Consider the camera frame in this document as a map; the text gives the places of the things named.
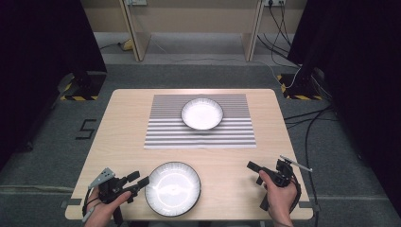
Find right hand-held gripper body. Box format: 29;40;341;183
264;154;313;189

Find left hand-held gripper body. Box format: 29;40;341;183
89;167;134;204

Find white ribbed plate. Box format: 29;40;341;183
180;97;224;131
144;161;202;218

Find person's right hand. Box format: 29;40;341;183
258;169;299;227

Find person's left hand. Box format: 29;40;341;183
82;190;132;227

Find grey striped placemat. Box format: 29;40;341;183
144;94;258;150

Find black stand base hazard tape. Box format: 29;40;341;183
59;70;108;102
276;73;325;101

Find black curtain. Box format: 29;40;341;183
287;0;401;218
0;0;109;171

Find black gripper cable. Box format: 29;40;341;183
288;175;303;216

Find black cable with grey plug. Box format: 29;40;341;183
80;186;101;224

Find black floor cables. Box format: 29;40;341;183
283;104;337;227

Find grey floor cable cover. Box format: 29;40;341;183
0;183;76;194

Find thin white cable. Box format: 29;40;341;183
150;34;303;90

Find yellow plug with black cable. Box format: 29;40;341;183
99;38;134;52

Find black cables from socket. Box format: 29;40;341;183
256;3;301;69

